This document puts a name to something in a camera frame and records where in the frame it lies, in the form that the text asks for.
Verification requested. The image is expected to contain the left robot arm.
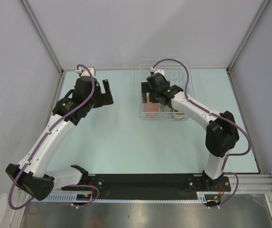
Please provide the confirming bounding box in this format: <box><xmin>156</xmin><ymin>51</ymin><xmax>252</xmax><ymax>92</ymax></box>
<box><xmin>5</xmin><ymin>76</ymin><xmax>113</xmax><ymax>201</ymax></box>

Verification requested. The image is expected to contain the white cable duct left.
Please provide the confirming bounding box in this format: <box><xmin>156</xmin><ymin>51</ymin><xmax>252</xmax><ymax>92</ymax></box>
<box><xmin>26</xmin><ymin>191</ymin><xmax>78</xmax><ymax>201</ymax></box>

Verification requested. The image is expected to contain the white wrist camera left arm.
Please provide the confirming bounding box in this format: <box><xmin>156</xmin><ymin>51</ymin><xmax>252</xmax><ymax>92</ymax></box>
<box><xmin>76</xmin><ymin>67</ymin><xmax>96</xmax><ymax>77</ymax></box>

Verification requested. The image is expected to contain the green cup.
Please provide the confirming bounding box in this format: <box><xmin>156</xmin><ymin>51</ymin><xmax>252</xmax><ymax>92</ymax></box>
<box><xmin>159</xmin><ymin>104</ymin><xmax>173</xmax><ymax>113</ymax></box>

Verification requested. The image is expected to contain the white cable duct right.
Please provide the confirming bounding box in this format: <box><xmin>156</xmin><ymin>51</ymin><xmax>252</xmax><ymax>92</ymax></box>
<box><xmin>197</xmin><ymin>191</ymin><xmax>221</xmax><ymax>204</ymax></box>

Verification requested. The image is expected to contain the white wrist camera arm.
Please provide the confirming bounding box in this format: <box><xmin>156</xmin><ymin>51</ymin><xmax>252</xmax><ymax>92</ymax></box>
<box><xmin>76</xmin><ymin>67</ymin><xmax>96</xmax><ymax>77</ymax></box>
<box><xmin>150</xmin><ymin>68</ymin><xmax>165</xmax><ymax>76</ymax></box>

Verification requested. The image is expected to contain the pink cup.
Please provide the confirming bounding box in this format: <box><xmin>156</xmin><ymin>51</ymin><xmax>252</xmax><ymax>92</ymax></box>
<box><xmin>143</xmin><ymin>94</ymin><xmax>159</xmax><ymax>113</ymax></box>

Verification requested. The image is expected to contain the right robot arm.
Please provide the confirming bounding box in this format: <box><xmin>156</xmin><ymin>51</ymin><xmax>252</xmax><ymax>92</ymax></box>
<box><xmin>141</xmin><ymin>69</ymin><xmax>240</xmax><ymax>190</ymax></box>

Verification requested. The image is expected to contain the aluminium frame rail front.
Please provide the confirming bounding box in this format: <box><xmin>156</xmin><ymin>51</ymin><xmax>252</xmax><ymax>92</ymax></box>
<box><xmin>14</xmin><ymin>173</ymin><xmax>272</xmax><ymax>198</ymax></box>

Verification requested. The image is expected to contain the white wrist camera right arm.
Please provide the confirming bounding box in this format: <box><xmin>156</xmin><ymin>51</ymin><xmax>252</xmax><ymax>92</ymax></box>
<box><xmin>150</xmin><ymin>68</ymin><xmax>165</xmax><ymax>76</ymax></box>

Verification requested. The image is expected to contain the white cable duct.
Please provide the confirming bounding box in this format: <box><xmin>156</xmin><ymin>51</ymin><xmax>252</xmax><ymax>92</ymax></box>
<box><xmin>26</xmin><ymin>191</ymin><xmax>78</xmax><ymax>201</ymax></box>
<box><xmin>197</xmin><ymin>191</ymin><xmax>221</xmax><ymax>204</ymax></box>

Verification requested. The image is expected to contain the beige cup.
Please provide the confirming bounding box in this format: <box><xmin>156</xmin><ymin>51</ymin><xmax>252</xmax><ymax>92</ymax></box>
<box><xmin>172</xmin><ymin>109</ymin><xmax>185</xmax><ymax>120</ymax></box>

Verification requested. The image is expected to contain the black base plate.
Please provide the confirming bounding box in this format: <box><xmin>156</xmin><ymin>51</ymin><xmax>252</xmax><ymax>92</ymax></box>
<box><xmin>61</xmin><ymin>173</ymin><xmax>231</xmax><ymax>200</ymax></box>

